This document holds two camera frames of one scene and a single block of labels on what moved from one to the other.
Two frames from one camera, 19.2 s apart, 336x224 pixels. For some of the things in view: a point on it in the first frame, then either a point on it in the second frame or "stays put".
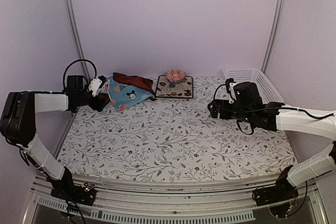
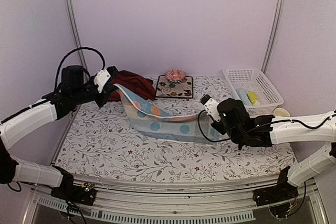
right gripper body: (244, 115) → (229, 132)
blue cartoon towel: (122, 96) → (154, 122)
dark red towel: (121, 78) stays put
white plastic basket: (268, 94) stays put
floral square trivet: (182, 90) stays put
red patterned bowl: (175, 76) stays put
